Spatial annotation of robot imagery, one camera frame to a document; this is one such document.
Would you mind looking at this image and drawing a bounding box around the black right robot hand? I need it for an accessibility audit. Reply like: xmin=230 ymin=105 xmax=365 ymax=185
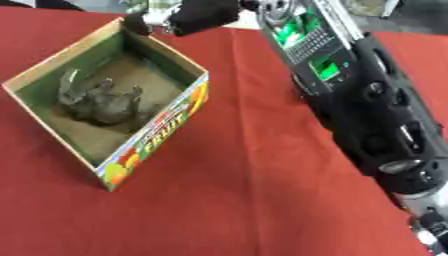
xmin=122 ymin=0 xmax=259 ymax=38

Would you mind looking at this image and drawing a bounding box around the tan cardboard box green inside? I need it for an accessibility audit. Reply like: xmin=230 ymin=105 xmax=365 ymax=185
xmin=0 ymin=16 xmax=212 ymax=193

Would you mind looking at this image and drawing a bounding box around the grey toy animal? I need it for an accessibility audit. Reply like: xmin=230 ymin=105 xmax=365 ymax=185
xmin=54 ymin=67 xmax=163 ymax=127

